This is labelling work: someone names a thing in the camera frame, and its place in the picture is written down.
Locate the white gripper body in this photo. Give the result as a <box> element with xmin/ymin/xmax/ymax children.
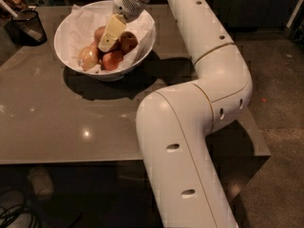
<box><xmin>113</xmin><ymin>0</ymin><xmax>144</xmax><ymax>17</ymax></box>

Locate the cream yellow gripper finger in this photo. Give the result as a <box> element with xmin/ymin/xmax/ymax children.
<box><xmin>98</xmin><ymin>13</ymin><xmax>126</xmax><ymax>52</ymax></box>

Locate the red apple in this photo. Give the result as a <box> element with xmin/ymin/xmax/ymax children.
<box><xmin>103</xmin><ymin>50</ymin><xmax>124</xmax><ymax>70</ymax></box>
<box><xmin>94</xmin><ymin>26</ymin><xmax>119</xmax><ymax>52</ymax></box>
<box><xmin>119</xmin><ymin>31</ymin><xmax>138</xmax><ymax>54</ymax></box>

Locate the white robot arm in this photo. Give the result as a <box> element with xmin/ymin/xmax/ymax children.
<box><xmin>113</xmin><ymin>0</ymin><xmax>253</xmax><ymax>228</ymax></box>

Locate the left yellowish apple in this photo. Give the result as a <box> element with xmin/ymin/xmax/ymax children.
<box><xmin>77</xmin><ymin>46</ymin><xmax>99</xmax><ymax>71</ymax></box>

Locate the white ceramic bowl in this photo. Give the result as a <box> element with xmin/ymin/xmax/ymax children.
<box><xmin>53</xmin><ymin>0</ymin><xmax>158</xmax><ymax>82</ymax></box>

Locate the white crumpled paper liner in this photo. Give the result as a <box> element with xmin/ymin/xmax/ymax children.
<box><xmin>67</xmin><ymin>3</ymin><xmax>156</xmax><ymax>74</ymax></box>

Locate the black mesh basket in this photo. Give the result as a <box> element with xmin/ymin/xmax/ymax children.
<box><xmin>12</xmin><ymin>10</ymin><xmax>48</xmax><ymax>47</ymax></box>

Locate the dark cabinet in background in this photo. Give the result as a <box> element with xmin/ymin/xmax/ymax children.
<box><xmin>63</xmin><ymin>0</ymin><xmax>304</xmax><ymax>30</ymax></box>

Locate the white object under table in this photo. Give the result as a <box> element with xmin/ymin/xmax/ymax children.
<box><xmin>28</xmin><ymin>166</ymin><xmax>54</xmax><ymax>201</ymax></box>

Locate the black cable on floor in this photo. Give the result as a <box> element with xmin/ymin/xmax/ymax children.
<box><xmin>0</xmin><ymin>188</ymin><xmax>43</xmax><ymax>228</ymax></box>

